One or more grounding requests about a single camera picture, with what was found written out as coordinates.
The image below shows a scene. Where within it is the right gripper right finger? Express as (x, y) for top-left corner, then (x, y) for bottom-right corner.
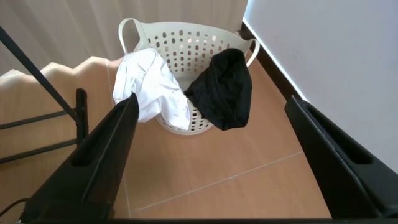
(284, 95), (398, 219)

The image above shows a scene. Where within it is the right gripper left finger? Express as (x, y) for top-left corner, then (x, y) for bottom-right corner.
(19, 92), (140, 222)

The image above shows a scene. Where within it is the white printed t-shirt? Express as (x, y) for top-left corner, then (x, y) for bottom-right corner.
(112, 47), (191, 131)

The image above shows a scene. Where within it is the black clothes rack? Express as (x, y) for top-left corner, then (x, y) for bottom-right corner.
(0, 26), (90, 165)

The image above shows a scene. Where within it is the white laundry basket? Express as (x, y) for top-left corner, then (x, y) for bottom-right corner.
(118, 17), (261, 136)

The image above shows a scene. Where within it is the black garment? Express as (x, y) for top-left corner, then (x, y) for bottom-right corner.
(183, 47), (253, 131)

